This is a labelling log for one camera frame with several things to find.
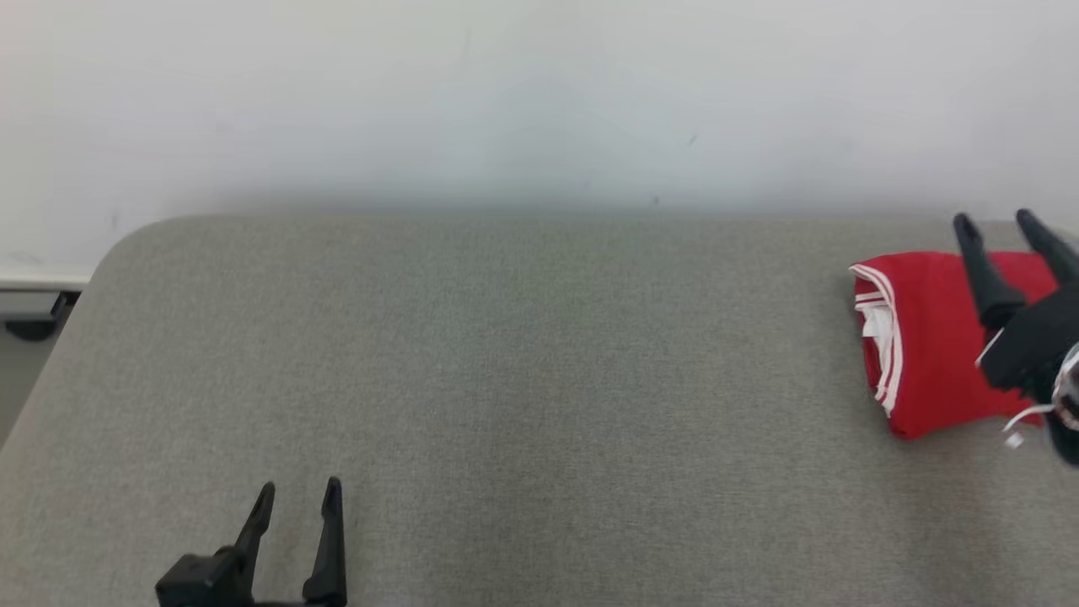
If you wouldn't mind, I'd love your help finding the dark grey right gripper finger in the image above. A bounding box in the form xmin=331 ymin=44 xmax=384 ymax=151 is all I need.
xmin=1016 ymin=209 xmax=1079 ymax=287
xmin=953 ymin=213 xmax=1028 ymax=331

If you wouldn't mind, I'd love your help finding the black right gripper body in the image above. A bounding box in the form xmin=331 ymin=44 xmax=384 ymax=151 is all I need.
xmin=976 ymin=282 xmax=1079 ymax=397

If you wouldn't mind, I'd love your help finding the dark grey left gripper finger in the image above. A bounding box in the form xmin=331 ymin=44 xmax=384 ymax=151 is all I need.
xmin=234 ymin=482 xmax=276 ymax=574
xmin=303 ymin=477 xmax=348 ymax=607

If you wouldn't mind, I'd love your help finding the red white basketball jersey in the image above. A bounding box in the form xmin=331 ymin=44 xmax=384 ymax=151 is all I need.
xmin=849 ymin=250 xmax=1071 ymax=441

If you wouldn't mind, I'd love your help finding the black caster wheel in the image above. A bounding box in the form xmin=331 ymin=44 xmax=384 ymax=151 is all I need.
xmin=4 ymin=316 xmax=62 ymax=342

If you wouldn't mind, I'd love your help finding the thin white wire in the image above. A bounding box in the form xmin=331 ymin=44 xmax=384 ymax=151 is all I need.
xmin=1001 ymin=403 xmax=1056 ymax=449

